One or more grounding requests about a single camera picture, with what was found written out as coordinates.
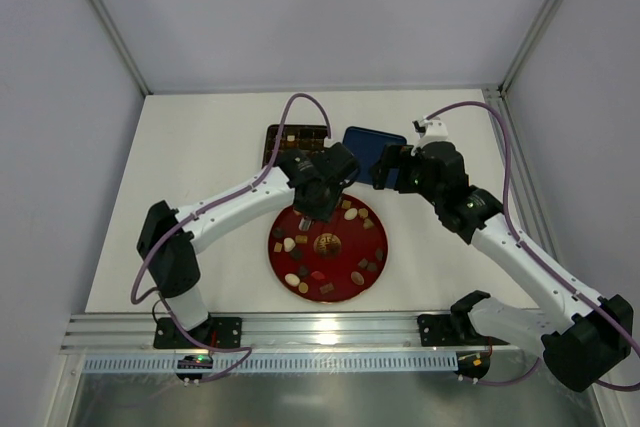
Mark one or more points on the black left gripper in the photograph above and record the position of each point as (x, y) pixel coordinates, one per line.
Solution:
(317, 206)

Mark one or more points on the caramel oval chocolate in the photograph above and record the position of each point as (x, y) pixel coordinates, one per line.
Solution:
(357, 278)

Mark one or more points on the metal serving tongs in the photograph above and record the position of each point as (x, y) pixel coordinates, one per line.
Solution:
(305, 224)

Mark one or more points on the blue chocolate tin box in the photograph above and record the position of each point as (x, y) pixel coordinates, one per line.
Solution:
(309, 139)

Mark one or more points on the blue tin lid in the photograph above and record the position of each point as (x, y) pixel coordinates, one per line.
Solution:
(367, 145)

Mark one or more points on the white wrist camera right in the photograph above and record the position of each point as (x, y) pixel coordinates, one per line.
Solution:
(429, 130)

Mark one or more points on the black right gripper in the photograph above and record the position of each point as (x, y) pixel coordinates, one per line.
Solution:
(396, 167)

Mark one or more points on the red round lacquer tray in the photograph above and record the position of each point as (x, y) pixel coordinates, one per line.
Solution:
(335, 248)

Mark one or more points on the dark heart chocolate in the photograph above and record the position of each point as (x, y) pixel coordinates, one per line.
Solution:
(302, 271)

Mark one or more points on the right aluminium frame post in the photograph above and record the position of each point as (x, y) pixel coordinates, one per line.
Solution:
(533, 36)

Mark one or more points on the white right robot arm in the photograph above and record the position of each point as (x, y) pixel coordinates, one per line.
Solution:
(578, 334)

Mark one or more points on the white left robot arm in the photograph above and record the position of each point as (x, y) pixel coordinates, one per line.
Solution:
(172, 239)

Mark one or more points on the white swirl oval chocolate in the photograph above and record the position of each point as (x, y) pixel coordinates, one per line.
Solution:
(350, 214)

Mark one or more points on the aluminium mounting rail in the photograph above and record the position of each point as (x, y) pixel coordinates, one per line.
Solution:
(129, 332)

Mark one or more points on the slotted cable duct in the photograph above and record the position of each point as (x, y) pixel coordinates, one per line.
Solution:
(274, 362)

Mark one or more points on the dark square chocolate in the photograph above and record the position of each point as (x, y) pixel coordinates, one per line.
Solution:
(297, 254)

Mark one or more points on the left aluminium frame post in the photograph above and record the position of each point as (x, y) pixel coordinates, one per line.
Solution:
(109, 27)

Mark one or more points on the aluminium frame post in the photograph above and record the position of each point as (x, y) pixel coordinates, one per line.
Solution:
(109, 27)
(533, 36)

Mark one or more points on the brown square chocolate front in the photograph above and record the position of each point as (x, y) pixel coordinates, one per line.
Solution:
(326, 288)

